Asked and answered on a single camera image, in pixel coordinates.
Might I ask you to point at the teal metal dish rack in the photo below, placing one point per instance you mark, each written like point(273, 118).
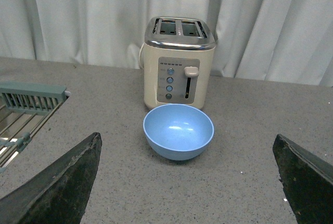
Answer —
point(25, 108)

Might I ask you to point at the white curtain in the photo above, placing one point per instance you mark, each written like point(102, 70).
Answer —
point(272, 40)

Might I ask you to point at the blue bowl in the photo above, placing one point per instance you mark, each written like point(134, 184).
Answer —
point(178, 132)

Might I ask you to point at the cream two-slot toaster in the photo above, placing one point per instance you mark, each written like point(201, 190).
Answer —
point(176, 57)

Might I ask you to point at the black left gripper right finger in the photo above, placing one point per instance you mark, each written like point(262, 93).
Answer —
point(306, 180)

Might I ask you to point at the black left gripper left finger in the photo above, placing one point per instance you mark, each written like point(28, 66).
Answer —
point(60, 192)

